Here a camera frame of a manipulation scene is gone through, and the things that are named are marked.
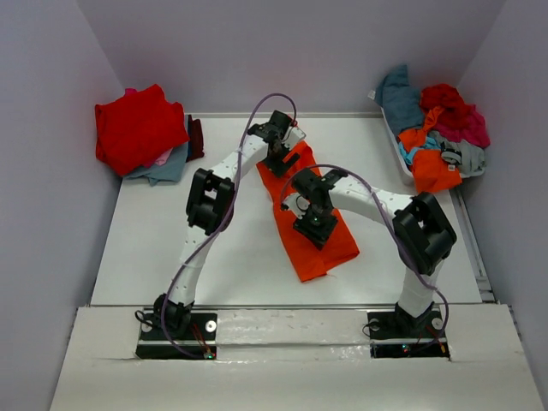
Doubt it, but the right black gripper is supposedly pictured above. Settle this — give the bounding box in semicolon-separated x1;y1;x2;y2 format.
293;203;339;250

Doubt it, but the orange t-shirt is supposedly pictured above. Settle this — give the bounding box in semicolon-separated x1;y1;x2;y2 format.
257;141;360;283
397;107;462;193

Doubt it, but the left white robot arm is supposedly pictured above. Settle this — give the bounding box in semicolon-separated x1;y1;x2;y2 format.
152;110;306;342

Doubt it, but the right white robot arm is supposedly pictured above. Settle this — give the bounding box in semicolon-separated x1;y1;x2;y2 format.
280;164;457;338

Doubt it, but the folded maroon t-shirt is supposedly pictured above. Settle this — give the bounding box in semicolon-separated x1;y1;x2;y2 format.
186;115;205;162

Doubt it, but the folded light blue t-shirt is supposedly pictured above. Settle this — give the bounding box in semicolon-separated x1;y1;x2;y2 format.
124;143;188;187

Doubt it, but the folded pink t-shirt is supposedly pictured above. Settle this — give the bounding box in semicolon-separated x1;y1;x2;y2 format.
153;149;172;166

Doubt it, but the teal blue crumpled t-shirt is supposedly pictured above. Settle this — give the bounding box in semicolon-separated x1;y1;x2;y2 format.
374;64;425;137

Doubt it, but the folded red t-shirt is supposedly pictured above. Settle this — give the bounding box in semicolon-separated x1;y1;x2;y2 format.
94;84;189;176

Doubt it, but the cyan crumpled t-shirt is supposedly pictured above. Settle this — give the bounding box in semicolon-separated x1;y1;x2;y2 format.
398;136;441;167

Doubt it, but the grey crumpled t-shirt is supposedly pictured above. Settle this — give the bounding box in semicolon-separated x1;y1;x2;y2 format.
428;131;486;178

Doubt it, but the red crumpled t-shirt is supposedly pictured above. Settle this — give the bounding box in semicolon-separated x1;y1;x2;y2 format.
420;83;470;128

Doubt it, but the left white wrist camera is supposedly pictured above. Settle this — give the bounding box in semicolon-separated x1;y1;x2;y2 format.
282;127;307;151

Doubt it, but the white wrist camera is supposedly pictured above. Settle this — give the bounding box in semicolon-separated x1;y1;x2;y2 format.
281;193;309;219
282;127;307;151

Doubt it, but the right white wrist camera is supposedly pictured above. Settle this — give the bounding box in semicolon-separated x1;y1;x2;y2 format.
281;193;309;219

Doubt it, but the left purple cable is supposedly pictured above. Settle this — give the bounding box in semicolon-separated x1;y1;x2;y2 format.
160;92;299;359

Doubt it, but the purple cable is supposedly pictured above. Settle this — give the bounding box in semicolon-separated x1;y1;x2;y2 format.
278;164;450;355
160;92;299;359

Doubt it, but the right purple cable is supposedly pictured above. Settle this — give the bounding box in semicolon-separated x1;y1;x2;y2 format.
278;164;450;355

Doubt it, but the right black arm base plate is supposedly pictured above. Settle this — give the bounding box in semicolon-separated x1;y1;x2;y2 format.
362;310;450;359

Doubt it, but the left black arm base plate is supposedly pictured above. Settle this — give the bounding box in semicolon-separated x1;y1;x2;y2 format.
134;310;217;360

